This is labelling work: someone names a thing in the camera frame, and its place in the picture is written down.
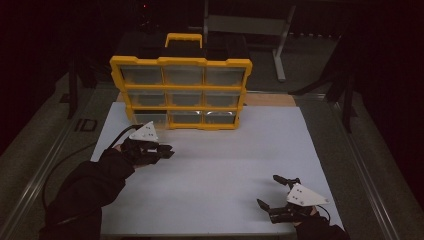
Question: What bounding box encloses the black tripod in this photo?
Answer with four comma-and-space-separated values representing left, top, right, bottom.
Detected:
289, 33, 358, 134

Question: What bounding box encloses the black upright stand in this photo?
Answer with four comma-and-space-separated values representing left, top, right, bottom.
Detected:
59, 53, 82, 120

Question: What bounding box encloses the white table sheet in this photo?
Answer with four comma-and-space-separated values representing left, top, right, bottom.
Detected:
90, 101, 344, 236

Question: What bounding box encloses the person's left hand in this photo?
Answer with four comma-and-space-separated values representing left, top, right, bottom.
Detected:
114, 143, 158, 169

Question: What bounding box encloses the clear plastic drawer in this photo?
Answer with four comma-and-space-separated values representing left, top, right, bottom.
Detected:
133, 110, 169, 130

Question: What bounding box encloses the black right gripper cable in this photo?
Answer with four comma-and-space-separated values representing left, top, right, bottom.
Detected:
316, 204, 332, 223

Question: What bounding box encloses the yellow black drawer organizer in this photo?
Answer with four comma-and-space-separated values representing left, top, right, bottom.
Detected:
109, 32, 253, 131

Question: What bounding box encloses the black floor plate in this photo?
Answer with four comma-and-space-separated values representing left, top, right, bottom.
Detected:
74, 118, 99, 133

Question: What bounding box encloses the person's right hand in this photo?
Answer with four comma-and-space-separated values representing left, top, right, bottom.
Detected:
292, 206, 319, 228

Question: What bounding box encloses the grey metal stand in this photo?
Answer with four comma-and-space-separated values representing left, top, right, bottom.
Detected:
202, 0, 297, 83

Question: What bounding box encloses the aluminium floor rail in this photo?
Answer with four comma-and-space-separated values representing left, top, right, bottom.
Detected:
294, 93, 406, 240
0, 89, 113, 240

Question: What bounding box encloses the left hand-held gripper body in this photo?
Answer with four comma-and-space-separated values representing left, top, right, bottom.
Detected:
120, 120, 162, 166

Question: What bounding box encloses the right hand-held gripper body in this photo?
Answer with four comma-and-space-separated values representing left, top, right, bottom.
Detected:
268, 179, 330, 225

